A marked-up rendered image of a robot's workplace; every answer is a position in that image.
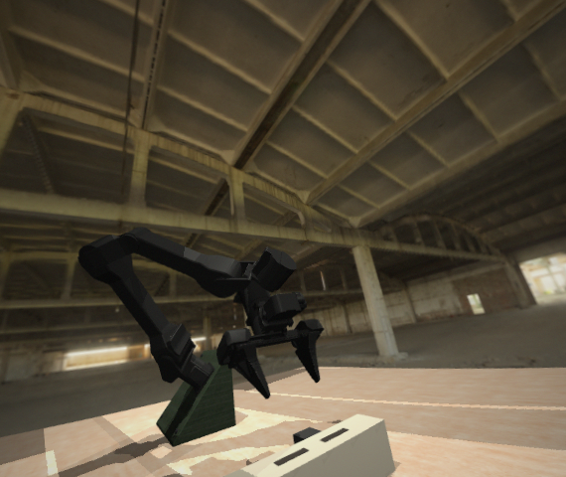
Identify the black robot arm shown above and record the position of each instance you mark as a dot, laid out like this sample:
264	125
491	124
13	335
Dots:
109	260

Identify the black two-prong charger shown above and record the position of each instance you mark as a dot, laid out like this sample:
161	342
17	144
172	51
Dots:
305	433

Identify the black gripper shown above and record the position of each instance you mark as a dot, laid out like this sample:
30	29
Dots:
237	348

